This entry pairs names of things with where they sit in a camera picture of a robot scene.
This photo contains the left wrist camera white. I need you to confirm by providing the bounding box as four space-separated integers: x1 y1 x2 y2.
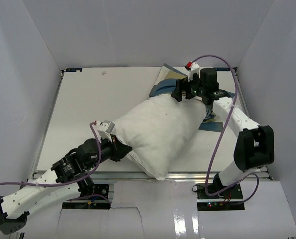
97 121 115 141

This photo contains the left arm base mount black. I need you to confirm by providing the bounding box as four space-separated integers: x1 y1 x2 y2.
68 177 111 205

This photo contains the white pillow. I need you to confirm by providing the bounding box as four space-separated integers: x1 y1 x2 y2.
113 94 207 181

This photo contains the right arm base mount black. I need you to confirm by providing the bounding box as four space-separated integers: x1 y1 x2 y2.
192 184 243 208

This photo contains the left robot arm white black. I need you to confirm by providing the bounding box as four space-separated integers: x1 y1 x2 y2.
0 138 132 235

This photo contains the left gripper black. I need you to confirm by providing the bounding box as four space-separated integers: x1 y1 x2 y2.
85 133 132 170

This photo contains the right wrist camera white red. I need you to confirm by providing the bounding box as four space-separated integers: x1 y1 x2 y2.
185 62 200 82

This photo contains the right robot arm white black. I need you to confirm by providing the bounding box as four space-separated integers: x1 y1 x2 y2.
171 68 275 199

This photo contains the blue beige white checked pillowcase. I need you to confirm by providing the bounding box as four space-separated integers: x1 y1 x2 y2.
147 62 238 132

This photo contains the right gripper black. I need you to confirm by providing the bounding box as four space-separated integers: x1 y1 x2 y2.
172 72 207 102

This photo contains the blue label left corner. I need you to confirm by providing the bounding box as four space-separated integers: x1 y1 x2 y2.
65 68 83 72

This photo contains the blue label corner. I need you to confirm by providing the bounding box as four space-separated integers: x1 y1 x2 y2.
65 68 83 72
215 67 230 72

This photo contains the blue label right corner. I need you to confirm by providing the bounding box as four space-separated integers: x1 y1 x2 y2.
215 67 230 72

